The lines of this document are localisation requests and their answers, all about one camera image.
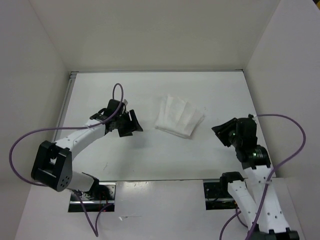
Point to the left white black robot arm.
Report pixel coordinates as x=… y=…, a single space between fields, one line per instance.
x=53 y=165

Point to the metal base plate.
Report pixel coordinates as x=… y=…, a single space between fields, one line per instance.
x=103 y=197
x=216 y=198

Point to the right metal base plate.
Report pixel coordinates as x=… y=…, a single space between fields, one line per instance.
x=216 y=198

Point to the white pleated skirt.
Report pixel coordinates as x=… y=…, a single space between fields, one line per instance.
x=178 y=117

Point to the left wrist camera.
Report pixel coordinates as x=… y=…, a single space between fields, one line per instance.
x=114 y=108

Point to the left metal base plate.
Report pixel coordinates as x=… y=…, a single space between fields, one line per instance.
x=103 y=197

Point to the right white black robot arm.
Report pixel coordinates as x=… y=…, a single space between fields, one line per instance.
x=255 y=195

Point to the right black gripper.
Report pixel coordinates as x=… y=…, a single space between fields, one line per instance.
x=221 y=131

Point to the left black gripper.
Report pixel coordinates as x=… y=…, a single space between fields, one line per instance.
x=132 y=125

